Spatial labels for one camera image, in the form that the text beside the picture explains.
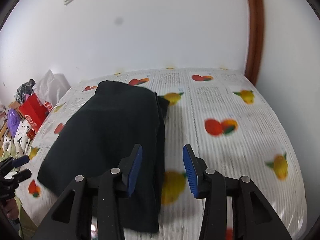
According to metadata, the purple plastic item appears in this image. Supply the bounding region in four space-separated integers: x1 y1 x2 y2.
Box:
7 108 21 138

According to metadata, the black sweatshirt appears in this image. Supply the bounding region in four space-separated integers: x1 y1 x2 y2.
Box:
37 81 169 233

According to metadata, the white black dotted cloth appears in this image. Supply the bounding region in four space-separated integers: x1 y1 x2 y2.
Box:
14 119 31 157

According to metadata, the dark checked clothes pile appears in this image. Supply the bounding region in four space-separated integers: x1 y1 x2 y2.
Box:
15 79 35 105

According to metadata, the white Miniso paper bag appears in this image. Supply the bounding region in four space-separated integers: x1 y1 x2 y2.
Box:
33 69 71 111

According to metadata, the fruit print lace tablecloth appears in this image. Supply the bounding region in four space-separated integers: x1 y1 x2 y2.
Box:
15 67 308 240

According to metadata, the left hand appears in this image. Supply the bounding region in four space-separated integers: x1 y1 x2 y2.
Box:
4 198 19 220

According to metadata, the red shopping bag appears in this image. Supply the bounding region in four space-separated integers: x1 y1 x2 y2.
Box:
19 94 49 132

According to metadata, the brown wooden door frame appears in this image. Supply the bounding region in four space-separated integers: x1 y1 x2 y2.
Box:
245 0 265 86

